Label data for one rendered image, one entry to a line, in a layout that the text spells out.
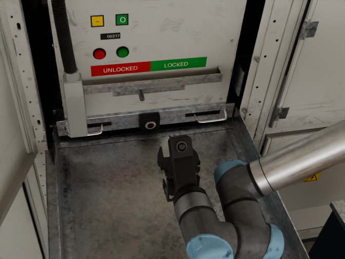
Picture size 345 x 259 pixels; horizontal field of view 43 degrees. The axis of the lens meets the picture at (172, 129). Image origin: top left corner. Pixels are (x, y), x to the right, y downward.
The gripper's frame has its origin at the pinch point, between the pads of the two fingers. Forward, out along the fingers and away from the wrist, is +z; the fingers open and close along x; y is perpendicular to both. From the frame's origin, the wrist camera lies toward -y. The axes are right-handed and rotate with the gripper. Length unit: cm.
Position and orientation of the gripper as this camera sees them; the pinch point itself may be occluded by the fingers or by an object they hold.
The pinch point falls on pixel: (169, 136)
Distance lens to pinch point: 103.2
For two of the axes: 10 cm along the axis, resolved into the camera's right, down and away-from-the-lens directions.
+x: 9.7, -1.1, 2.0
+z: -2.3, -5.7, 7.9
